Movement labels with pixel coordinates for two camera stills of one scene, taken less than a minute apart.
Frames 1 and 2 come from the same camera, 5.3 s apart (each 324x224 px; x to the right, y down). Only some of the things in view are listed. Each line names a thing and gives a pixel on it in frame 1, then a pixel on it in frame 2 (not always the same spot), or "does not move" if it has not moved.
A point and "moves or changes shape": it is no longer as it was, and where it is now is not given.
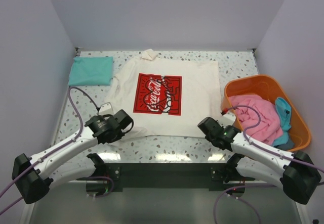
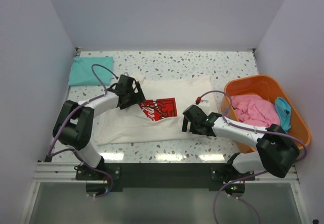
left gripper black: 120,134 → 137,96
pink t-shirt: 269,131 does not move
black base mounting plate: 165,177 does not move
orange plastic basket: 266,86 does not move
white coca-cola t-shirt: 167,97 moves or changes shape
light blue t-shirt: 284,110 does not move
